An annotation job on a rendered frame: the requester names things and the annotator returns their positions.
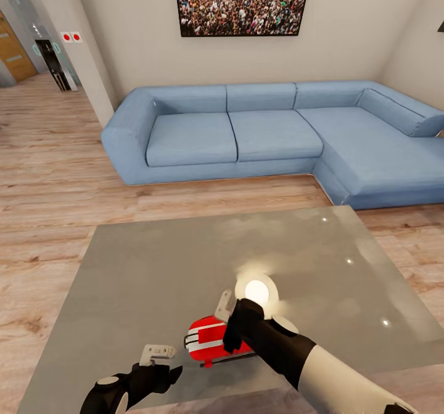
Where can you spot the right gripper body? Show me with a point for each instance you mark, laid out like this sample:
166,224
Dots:
231,337

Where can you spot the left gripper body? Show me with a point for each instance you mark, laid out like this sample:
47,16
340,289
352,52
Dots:
154,378

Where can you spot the coffee table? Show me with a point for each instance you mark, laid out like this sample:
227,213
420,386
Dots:
147,282

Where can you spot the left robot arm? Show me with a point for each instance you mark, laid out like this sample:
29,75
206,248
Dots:
117,393

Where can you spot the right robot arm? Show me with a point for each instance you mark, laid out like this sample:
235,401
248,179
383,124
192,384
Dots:
329,385

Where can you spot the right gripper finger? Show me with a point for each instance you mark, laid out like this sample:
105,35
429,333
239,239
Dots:
228,348

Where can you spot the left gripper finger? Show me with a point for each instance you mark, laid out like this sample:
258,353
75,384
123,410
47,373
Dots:
174,375

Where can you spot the radio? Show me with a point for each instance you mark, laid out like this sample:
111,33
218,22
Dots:
205,342

